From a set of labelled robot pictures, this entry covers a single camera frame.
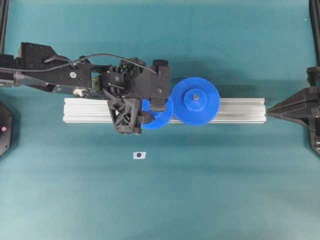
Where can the black frame with arm base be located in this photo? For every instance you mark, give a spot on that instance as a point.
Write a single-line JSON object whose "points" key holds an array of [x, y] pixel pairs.
{"points": [[314, 72]]}

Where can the small blue gear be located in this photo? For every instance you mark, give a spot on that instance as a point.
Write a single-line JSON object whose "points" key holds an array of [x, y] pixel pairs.
{"points": [[161, 119]]}

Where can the white sticker with black dot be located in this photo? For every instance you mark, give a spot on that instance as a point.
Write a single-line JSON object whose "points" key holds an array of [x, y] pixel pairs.
{"points": [[139, 155]]}

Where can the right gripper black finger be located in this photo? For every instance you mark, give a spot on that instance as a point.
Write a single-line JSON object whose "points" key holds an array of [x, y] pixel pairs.
{"points": [[296, 108]]}

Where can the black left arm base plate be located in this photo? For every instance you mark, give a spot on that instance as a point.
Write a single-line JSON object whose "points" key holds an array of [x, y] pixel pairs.
{"points": [[6, 126]]}

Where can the aluminium extrusion rail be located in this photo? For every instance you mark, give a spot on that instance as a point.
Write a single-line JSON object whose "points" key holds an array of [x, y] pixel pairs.
{"points": [[232, 111]]}

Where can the large blue gear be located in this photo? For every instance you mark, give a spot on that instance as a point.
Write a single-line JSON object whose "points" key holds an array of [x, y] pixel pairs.
{"points": [[195, 112]]}

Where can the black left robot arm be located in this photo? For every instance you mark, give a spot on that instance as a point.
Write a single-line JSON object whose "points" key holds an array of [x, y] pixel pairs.
{"points": [[40, 67]]}

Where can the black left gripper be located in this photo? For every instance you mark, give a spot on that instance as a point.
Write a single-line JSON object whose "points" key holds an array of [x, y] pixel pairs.
{"points": [[133, 79]]}

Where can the black frame post left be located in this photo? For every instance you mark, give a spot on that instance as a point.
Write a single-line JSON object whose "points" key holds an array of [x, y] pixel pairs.
{"points": [[4, 8]]}

